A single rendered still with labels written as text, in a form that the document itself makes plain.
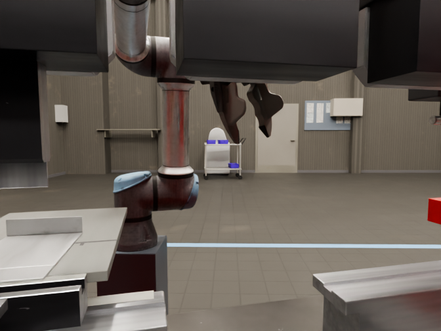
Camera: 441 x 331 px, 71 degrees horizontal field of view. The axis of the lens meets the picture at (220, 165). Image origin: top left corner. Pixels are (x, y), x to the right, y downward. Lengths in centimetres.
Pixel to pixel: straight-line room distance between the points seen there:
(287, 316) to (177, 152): 64
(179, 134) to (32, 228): 62
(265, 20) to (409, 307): 29
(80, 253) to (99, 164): 993
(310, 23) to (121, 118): 1030
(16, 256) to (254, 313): 30
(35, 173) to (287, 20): 23
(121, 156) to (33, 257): 1019
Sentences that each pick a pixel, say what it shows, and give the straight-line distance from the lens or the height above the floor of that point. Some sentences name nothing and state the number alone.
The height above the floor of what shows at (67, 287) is 100.
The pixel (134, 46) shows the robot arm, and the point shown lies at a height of 134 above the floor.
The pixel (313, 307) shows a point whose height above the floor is 87.
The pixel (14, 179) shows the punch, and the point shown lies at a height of 109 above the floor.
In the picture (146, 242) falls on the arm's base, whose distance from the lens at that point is 102.
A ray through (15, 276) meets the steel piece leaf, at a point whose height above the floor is 100.
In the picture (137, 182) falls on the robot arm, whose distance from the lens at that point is 98.
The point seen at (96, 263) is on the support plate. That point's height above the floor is 100.
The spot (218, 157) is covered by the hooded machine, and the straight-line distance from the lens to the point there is 910.
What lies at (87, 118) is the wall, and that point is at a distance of 1039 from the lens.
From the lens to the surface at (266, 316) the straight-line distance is 48.
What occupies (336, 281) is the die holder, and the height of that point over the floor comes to 97.
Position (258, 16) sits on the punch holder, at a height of 121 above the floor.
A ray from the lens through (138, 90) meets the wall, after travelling 1044.
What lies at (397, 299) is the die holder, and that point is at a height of 96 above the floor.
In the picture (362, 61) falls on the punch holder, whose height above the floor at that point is 120.
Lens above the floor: 112
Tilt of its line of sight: 5 degrees down
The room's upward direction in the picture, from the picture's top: straight up
